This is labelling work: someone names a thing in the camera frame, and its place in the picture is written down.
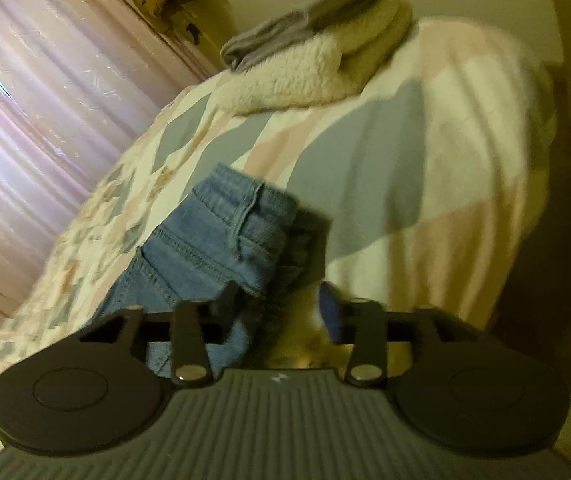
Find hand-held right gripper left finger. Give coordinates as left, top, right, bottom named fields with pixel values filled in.
left=79, top=282, right=240, bottom=388

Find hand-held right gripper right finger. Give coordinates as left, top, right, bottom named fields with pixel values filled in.
left=318, top=281, right=489, bottom=388

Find light blue jeans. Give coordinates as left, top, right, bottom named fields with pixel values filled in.
left=92, top=162, right=335, bottom=379

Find checkered pastel quilt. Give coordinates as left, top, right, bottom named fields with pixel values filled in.
left=0, top=15, right=562, bottom=413

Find cream fleece garment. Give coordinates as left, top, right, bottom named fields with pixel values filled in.
left=209, top=0, right=415, bottom=114

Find pink curtain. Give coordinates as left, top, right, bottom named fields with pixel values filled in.
left=0, top=0, right=222, bottom=327

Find grey folded garment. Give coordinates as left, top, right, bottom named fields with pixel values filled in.
left=220, top=0, right=382, bottom=72

